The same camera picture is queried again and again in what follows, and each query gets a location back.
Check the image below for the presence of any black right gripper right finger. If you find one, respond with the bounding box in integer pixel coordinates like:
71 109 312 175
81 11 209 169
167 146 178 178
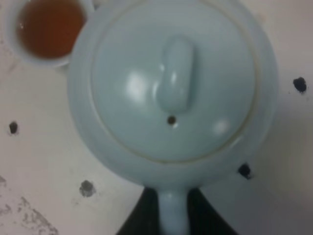
187 188 238 235

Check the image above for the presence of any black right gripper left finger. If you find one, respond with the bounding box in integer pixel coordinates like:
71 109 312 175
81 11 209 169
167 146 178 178
116 188 160 235

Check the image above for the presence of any light blue porcelain teapot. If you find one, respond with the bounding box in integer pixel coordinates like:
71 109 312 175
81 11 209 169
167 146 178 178
67 0 279 235

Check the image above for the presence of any near light blue teacup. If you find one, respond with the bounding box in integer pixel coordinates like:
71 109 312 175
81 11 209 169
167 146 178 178
3 0 95 67

